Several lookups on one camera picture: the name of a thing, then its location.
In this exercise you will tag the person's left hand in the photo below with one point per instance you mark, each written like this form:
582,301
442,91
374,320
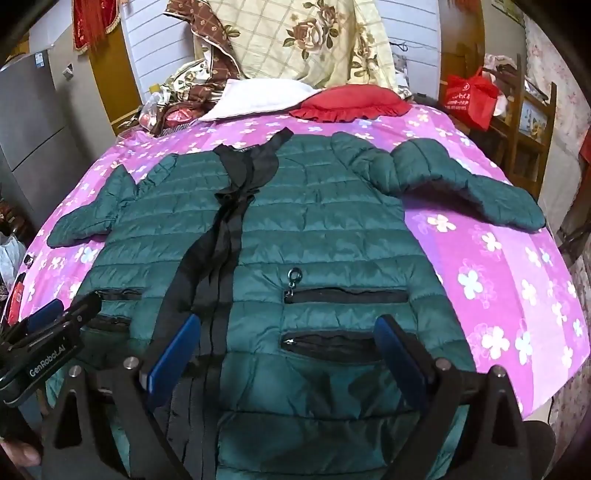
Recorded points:
18,453

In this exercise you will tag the brown wooden panel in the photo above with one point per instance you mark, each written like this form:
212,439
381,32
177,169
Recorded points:
115,83

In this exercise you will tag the red shopping bag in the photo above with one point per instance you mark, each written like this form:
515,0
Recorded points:
468,99

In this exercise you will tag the brown floral quilt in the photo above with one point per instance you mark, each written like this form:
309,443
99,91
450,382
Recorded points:
203,69

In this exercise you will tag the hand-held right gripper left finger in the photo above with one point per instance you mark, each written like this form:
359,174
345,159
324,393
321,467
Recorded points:
173,350

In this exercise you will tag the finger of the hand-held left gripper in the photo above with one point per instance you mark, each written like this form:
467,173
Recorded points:
69,321
44,314

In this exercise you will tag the framed picture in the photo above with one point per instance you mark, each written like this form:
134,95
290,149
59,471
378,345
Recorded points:
535,117

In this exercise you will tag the red fringed hanging cloth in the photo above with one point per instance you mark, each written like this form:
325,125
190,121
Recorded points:
94,23

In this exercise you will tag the red ruffled pillow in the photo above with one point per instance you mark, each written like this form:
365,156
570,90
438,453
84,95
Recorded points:
351,104

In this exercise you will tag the white plastic bag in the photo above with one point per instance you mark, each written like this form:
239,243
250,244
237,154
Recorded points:
10,261

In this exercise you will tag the pink floral curtain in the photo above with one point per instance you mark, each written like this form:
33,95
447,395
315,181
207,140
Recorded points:
563,69

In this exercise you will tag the red shiny packet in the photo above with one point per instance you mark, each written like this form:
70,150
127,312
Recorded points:
178,117

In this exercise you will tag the dark green puffer jacket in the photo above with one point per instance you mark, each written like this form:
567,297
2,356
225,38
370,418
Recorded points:
323,230

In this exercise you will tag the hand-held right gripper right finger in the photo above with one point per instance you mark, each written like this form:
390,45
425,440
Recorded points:
399,355

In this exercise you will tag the grey refrigerator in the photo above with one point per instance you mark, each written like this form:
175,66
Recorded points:
32,138

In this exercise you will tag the pink floral bedsheet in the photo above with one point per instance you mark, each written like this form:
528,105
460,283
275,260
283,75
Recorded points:
485,277

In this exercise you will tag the clear plastic bag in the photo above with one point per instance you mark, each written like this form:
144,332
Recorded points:
150,108

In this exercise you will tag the white pillow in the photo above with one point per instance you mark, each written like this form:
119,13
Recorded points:
254,99

